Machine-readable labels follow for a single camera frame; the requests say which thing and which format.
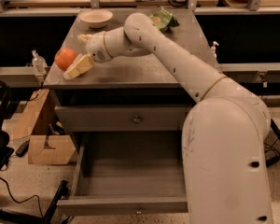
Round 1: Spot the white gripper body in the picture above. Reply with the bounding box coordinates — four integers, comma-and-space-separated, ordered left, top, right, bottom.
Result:
85, 31, 111, 63

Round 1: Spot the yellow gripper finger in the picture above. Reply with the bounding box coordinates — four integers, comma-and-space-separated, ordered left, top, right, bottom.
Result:
77, 35, 91, 45
63, 54, 94, 80

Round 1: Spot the orange fruit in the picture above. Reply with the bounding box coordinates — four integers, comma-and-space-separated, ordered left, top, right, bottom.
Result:
54, 49, 77, 71

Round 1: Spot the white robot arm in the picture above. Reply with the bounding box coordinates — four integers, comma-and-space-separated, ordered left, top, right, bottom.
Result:
64, 13, 273, 224

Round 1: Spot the grey middle drawer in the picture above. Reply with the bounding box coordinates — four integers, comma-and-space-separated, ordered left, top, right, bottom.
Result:
55, 105, 189, 133

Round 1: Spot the grey open bottom drawer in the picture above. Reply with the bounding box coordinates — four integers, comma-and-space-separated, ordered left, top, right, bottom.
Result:
58, 131, 188, 216

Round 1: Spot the white ceramic bowl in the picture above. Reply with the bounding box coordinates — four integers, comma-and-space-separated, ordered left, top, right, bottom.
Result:
79, 9, 113, 29

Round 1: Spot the clear sanitizer bottle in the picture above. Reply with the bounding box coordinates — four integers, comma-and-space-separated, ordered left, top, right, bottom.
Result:
32, 50, 48, 75

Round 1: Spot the green snack bag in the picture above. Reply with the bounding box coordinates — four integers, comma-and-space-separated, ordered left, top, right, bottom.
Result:
149, 7, 179, 33

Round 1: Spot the cardboard box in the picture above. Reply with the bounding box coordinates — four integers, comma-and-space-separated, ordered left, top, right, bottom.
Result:
11, 89, 77, 165

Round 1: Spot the black power brick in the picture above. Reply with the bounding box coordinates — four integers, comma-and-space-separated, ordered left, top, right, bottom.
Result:
15, 141, 29, 157

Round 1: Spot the white pump bottle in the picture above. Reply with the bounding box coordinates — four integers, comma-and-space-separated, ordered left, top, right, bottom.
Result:
210, 41, 219, 58

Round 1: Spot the black chair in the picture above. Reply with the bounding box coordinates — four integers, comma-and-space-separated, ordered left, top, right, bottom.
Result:
0, 81, 67, 224

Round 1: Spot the black power adapter cable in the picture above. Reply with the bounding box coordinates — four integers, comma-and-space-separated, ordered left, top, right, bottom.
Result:
264, 137, 280, 169

